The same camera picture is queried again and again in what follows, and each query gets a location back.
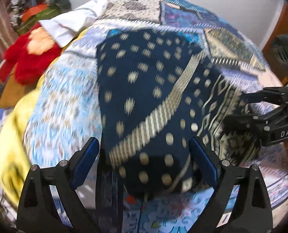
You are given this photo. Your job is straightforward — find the red plush toy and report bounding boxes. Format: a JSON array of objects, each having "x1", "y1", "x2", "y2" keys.
[{"x1": 0, "y1": 23, "x2": 62, "y2": 85}]

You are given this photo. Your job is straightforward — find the yellow plush toy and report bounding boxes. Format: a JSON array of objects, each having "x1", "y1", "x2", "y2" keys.
[{"x1": 0, "y1": 30, "x2": 102, "y2": 207}]

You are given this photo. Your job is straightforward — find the blue patchwork bedspread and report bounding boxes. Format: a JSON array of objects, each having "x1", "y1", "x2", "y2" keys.
[{"x1": 0, "y1": 0, "x2": 288, "y2": 233}]

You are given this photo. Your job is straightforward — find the white shirt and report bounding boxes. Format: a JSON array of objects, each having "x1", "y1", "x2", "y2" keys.
[{"x1": 38, "y1": 0, "x2": 116, "y2": 48}]

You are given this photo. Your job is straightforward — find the navy patterned hooded garment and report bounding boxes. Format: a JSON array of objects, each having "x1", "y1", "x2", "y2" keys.
[{"x1": 97, "y1": 29, "x2": 260, "y2": 200}]

